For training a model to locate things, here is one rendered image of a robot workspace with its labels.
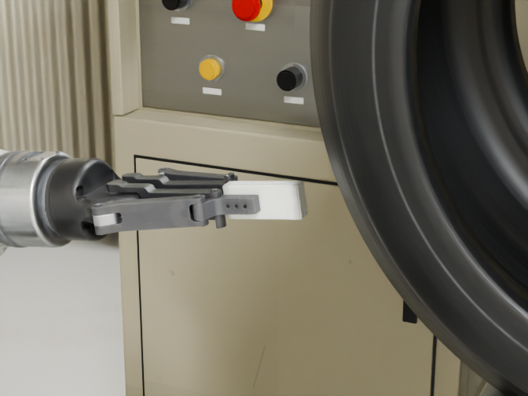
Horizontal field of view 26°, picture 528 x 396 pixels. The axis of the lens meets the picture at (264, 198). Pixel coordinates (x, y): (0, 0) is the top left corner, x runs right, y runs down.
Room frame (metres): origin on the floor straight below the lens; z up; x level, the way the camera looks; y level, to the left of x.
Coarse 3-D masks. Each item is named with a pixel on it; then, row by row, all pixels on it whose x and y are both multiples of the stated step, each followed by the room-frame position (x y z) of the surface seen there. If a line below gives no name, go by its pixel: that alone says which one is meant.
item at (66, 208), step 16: (64, 160) 0.99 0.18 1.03; (80, 160) 0.98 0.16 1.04; (96, 160) 0.99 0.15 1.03; (64, 176) 0.96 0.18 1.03; (80, 176) 0.96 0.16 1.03; (96, 176) 0.98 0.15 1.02; (112, 176) 1.01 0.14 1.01; (48, 192) 0.96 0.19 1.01; (64, 192) 0.95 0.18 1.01; (80, 192) 0.96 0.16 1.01; (96, 192) 0.96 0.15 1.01; (112, 192) 0.95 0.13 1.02; (128, 192) 0.95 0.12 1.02; (48, 208) 0.96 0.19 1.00; (64, 208) 0.95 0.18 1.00; (80, 208) 0.94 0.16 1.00; (64, 224) 0.95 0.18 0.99; (80, 224) 0.95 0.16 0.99
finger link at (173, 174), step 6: (162, 168) 1.01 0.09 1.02; (168, 168) 1.02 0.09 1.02; (168, 174) 1.00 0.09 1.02; (174, 174) 0.99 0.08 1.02; (180, 174) 0.99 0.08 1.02; (186, 174) 0.98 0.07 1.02; (192, 174) 0.98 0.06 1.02; (198, 174) 0.98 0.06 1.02; (204, 174) 0.98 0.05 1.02; (210, 174) 0.97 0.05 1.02; (216, 174) 0.97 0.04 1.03; (222, 174) 0.97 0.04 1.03; (234, 174) 0.96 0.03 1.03; (174, 180) 0.99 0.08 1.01; (180, 180) 0.99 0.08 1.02; (186, 180) 0.98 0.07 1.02; (192, 180) 0.98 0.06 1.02; (198, 180) 0.97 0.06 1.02; (204, 180) 0.97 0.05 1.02; (210, 180) 0.97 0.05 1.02; (216, 180) 0.96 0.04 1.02; (222, 180) 0.96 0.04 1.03
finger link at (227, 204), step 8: (208, 200) 0.90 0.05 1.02; (216, 200) 0.91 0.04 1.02; (224, 200) 0.91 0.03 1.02; (232, 200) 0.90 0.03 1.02; (240, 200) 0.90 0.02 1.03; (248, 200) 0.90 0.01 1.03; (256, 200) 0.90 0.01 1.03; (192, 208) 0.90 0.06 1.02; (200, 208) 0.90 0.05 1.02; (208, 208) 0.90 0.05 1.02; (216, 208) 0.91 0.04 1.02; (224, 208) 0.91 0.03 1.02; (232, 208) 0.90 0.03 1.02; (240, 208) 0.90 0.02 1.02; (248, 208) 0.90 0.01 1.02; (256, 208) 0.90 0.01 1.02; (200, 216) 0.90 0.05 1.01; (208, 216) 0.90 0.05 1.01
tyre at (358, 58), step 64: (320, 0) 0.79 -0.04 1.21; (384, 0) 0.74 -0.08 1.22; (448, 0) 1.00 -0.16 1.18; (512, 0) 1.01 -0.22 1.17; (320, 64) 0.79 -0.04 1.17; (384, 64) 0.73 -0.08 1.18; (448, 64) 0.99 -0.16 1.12; (512, 64) 0.99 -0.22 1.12; (384, 128) 0.74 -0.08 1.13; (448, 128) 0.98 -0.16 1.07; (512, 128) 0.98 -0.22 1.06; (384, 192) 0.74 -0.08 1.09; (448, 192) 0.74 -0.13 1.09; (512, 192) 0.97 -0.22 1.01; (384, 256) 0.76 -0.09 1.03; (448, 256) 0.71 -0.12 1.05; (512, 256) 0.91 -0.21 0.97; (448, 320) 0.72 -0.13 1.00; (512, 320) 0.69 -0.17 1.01; (512, 384) 0.71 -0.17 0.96
